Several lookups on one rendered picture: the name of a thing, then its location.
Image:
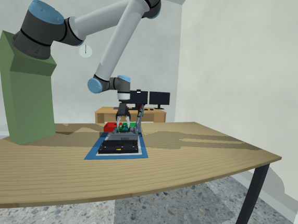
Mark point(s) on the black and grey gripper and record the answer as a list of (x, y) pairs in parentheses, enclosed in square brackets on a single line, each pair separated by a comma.
[(127, 113)]

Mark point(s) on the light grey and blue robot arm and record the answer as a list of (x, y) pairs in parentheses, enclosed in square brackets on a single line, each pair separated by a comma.
[(43, 24)]

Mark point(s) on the red bin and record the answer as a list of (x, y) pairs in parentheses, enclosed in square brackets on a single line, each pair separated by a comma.
[(109, 127)]

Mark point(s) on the green bin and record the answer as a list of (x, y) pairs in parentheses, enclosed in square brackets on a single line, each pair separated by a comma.
[(132, 124)]

